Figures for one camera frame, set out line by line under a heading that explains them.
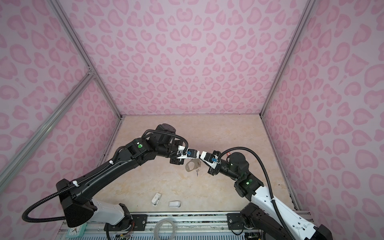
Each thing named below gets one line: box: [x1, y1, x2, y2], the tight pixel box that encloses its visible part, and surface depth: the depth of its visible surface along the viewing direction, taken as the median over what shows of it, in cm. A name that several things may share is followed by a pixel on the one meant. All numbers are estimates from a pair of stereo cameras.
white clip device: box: [151, 192, 162, 207], surface depth 80 cm
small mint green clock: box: [65, 222, 87, 238], surface depth 71 cm
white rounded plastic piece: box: [168, 201, 181, 208], surface depth 79 cm
